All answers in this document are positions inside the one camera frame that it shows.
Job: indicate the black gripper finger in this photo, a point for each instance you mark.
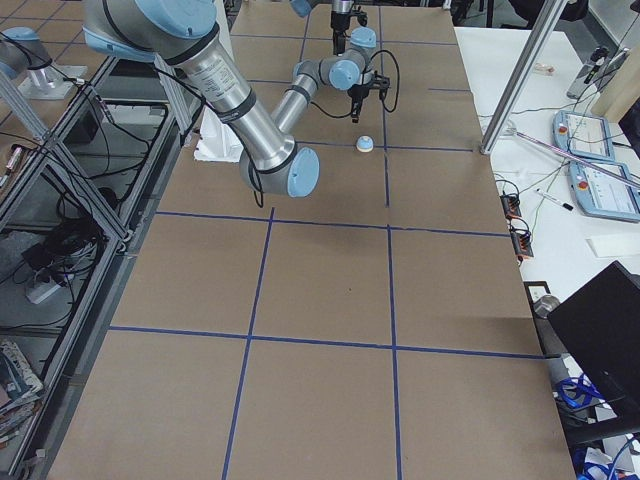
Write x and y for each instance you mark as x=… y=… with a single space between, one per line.
x=355 y=112

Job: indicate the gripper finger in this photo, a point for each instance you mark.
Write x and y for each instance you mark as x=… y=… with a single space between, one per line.
x=338 y=41

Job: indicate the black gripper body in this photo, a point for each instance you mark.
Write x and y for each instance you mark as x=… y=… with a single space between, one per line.
x=357 y=92
x=339 y=20

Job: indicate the blue cream call bell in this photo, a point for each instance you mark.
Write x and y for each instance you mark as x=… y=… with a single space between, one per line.
x=365 y=144

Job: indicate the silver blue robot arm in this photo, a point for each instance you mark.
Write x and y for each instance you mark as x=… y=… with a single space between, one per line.
x=186 y=35

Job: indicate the black marker pen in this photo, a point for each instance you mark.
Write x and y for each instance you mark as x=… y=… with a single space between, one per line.
x=551 y=198

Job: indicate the long pink rod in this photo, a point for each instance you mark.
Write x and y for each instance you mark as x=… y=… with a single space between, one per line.
x=565 y=154

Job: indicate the teach pendant upper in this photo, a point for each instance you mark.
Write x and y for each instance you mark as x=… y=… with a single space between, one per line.
x=583 y=135

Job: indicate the teach pendant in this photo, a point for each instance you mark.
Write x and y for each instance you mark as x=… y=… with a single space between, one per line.
x=602 y=196
x=583 y=135

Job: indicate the teach pendant lower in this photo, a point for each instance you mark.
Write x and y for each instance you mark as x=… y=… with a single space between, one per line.
x=602 y=196

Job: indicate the wooden board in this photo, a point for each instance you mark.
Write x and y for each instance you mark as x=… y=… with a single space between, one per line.
x=621 y=92

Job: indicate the black monitor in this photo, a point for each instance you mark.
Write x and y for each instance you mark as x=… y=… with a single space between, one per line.
x=599 y=326

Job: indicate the stack of magazines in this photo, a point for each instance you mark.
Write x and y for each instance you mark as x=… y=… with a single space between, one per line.
x=21 y=390

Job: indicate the aluminium frame post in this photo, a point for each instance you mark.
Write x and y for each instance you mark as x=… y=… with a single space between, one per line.
x=539 y=35

